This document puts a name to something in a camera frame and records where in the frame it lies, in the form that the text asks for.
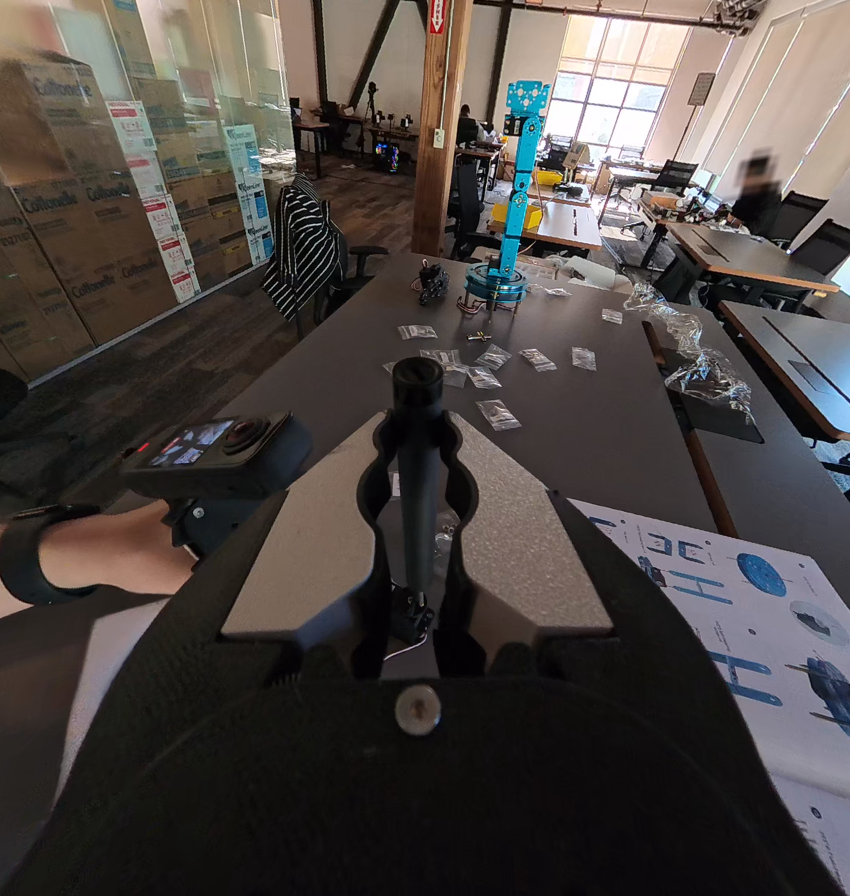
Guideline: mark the crumpled clear plastic wrap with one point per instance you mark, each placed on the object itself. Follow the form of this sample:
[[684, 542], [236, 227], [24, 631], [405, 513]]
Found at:
[[705, 381]]

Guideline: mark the small black servo motor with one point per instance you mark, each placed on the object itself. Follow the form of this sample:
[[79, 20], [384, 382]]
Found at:
[[405, 619]]

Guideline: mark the white sign on stand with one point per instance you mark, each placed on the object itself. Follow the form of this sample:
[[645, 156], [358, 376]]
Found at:
[[701, 89]]

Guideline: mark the red vertical sign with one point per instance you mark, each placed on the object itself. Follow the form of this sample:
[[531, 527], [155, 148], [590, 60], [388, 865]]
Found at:
[[436, 17]]

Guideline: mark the black screwdriver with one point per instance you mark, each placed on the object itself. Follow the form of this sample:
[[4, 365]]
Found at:
[[418, 392]]

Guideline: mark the stack of cardboard boxes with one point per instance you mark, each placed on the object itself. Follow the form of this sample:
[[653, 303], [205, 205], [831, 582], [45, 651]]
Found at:
[[82, 210]]

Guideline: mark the black-and-white striped jacket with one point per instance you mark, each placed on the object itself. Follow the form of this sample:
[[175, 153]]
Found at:
[[299, 238]]

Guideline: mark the scattered small screw bags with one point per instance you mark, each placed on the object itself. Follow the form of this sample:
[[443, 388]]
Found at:
[[498, 414]]

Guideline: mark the small black claw assembly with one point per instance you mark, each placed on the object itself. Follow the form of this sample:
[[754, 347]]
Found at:
[[432, 283]]

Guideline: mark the yellow storage bin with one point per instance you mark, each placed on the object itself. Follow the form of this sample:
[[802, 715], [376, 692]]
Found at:
[[530, 218]]

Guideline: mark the blue toy robot arm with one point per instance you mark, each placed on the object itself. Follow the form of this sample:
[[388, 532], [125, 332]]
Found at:
[[516, 210]]

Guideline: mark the colourfully lit computer case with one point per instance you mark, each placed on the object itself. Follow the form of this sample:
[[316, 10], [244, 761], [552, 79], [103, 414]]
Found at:
[[386, 155]]

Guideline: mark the white packing material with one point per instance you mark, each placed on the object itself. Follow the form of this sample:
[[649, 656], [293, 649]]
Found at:
[[600, 271]]

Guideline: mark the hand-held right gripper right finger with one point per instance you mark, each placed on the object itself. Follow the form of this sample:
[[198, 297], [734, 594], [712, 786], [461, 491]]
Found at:
[[530, 560]]

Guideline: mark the person's left hand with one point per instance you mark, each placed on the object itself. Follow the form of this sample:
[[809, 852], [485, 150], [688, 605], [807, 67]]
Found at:
[[131, 553]]

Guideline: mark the dark wood-edged desk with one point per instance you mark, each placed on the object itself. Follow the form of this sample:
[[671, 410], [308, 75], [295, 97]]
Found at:
[[747, 259], [782, 490], [754, 322], [565, 224]]

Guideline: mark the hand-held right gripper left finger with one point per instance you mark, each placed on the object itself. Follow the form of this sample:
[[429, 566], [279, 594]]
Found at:
[[306, 560]]

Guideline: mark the wooden support post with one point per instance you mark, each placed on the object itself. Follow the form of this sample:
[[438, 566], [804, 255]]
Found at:
[[439, 175]]

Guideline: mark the black wristwatch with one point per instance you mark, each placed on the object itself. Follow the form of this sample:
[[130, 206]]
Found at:
[[9, 567]]

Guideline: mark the dark grey desk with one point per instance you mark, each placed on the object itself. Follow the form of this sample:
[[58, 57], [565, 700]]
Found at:
[[572, 434]]

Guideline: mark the multi-pane window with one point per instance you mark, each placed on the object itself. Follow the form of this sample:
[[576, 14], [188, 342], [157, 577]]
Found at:
[[607, 91]]

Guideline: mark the white foam packing frame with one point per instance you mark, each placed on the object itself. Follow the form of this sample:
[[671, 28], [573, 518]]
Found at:
[[110, 665]]

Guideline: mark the assembly instruction booklet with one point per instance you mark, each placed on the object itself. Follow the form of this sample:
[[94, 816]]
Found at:
[[768, 630]]

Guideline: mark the metal ceiling pipes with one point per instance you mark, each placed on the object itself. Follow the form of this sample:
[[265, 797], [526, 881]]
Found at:
[[733, 14]]

